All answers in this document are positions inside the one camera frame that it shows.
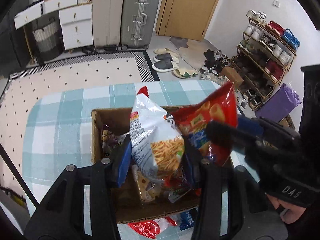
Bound yellow dark object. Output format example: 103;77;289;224
0;186;27;210

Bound cream slipper with green patch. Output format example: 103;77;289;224
173;68;199;79

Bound dotted rug with striped border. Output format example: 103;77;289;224
0;50;161;188

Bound printed cardboard carton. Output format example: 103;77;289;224
278;114;297;131

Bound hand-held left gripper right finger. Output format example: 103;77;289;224
184;142;273;240

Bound small brown carton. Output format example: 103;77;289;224
219;66;244;90

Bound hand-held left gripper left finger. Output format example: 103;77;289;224
24;135;133;240

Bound beige suitcase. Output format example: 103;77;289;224
92;0;126;50

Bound person's right forearm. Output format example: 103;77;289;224
284;205;320;240

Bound blue cookie packet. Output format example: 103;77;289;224
179;209;200;231

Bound wooden door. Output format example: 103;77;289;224
155;0;227;42

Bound red ring snack bag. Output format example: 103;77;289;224
172;82;238;167

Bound purple plastic bag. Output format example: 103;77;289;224
254;83;302;125

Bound grey floor mat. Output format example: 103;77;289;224
170;36;190;50

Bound green white snack packet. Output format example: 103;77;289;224
168;187;193;203

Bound purple candy packet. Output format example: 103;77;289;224
101;124;126;156

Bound white noodle stick snack bag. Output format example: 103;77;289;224
129;86;186;181

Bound black cable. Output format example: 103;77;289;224
0;142;38;208

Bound grey slipper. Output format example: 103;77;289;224
153;53;180;63
152;60;180;73

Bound beige floor mat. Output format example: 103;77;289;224
178;39;226;73

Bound wooden shoe rack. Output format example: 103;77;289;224
230;10;301;111

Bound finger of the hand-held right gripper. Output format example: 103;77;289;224
206;120;278;161
236;115;301;143

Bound cream cake packet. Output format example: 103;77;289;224
132;165;166;203

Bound rows of racked sneakers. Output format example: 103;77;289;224
235;9;300;108

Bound white drawer dresser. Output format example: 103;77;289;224
14;0;95;63

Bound red white snack packet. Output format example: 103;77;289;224
127;216;180;240

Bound brown cardboard box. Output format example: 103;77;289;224
91;105;236;225

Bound silver suitcase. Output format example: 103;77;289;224
120;0;161;50

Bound pile of loose shoes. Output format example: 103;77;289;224
199;48;248;107

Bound grey white laundry basket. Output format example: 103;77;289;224
32;17;63;62

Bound person's right hand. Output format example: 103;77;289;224
271;196;312;225

